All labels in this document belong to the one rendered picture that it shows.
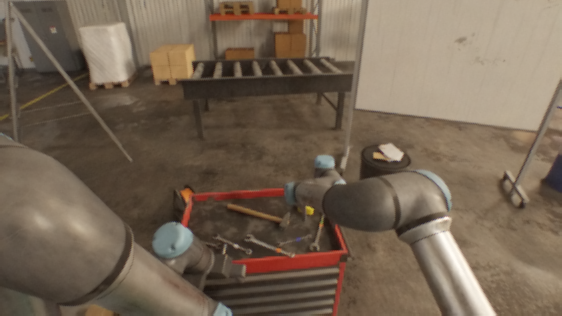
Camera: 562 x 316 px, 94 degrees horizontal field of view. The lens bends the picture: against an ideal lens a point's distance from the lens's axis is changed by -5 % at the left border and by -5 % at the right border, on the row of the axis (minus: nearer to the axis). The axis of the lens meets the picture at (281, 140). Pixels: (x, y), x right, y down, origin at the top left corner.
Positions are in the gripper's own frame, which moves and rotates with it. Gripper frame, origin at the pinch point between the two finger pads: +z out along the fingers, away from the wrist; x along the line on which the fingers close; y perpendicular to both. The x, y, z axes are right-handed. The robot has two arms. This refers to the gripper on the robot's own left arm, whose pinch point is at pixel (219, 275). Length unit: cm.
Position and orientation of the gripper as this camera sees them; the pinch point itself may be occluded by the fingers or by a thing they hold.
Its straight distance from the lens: 92.5
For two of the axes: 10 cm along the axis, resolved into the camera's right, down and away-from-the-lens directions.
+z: 1.8, 6.3, 7.6
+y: 1.0, -7.8, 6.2
